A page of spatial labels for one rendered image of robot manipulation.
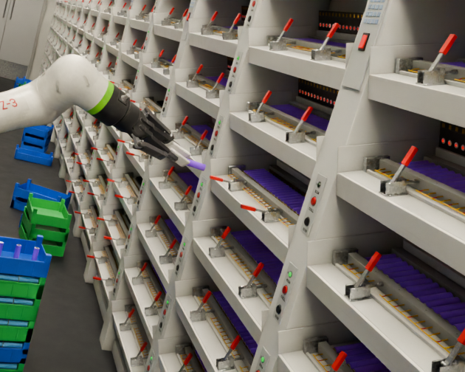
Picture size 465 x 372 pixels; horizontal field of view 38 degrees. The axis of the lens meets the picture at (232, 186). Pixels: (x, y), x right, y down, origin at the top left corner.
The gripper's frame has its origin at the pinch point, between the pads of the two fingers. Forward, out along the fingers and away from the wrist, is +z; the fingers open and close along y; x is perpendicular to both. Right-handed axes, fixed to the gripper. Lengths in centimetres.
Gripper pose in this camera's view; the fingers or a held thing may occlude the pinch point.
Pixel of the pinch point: (177, 153)
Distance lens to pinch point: 180.3
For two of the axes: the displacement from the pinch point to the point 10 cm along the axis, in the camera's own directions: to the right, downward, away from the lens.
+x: -7.5, 3.5, 5.6
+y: 0.7, -8.0, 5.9
